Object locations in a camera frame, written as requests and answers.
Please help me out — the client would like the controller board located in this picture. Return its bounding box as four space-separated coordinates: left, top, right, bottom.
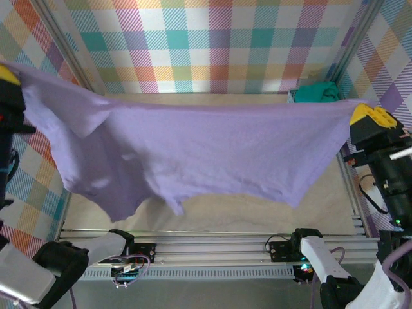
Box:
111 263 145 290
292 262 318 286

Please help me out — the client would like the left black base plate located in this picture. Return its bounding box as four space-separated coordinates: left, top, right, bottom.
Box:
124 243 156 264

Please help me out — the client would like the aluminium corner post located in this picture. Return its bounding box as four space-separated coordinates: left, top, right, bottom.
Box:
328 0 387 97
33 0 97 94

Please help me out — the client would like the right aluminium side rail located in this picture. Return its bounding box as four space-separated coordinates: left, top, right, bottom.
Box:
336 151 370 238

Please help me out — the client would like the left aluminium corner post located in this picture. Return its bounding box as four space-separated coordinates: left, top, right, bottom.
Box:
33 0 97 94

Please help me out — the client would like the right controller board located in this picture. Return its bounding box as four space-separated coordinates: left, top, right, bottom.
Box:
292 262 318 286

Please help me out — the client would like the right aluminium corner post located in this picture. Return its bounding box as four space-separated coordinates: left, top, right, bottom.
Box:
328 0 387 97

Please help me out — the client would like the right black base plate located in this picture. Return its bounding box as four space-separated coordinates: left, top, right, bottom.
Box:
268 240 305 262

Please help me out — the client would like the left controller board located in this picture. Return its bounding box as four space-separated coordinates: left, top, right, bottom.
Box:
111 263 145 290

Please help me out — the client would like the left aluminium side rail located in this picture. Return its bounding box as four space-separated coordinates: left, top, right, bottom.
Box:
54 188 75 242

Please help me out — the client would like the long aluminium mounting rail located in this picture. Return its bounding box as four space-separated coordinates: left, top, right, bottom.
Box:
57 229 387 268

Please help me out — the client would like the slotted grey cable duct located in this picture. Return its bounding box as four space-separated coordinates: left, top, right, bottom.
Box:
79 269 295 281

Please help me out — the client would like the teal garment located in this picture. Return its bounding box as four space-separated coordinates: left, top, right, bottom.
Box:
294 81 341 104

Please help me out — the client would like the aluminium side rail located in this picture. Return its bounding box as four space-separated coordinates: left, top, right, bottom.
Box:
54 188 75 242
336 151 370 238

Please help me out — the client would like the purple t-shirt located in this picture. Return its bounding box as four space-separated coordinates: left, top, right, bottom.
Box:
0 61 377 223

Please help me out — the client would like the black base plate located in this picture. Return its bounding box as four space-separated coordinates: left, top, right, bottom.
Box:
124 243 156 264
268 240 305 262

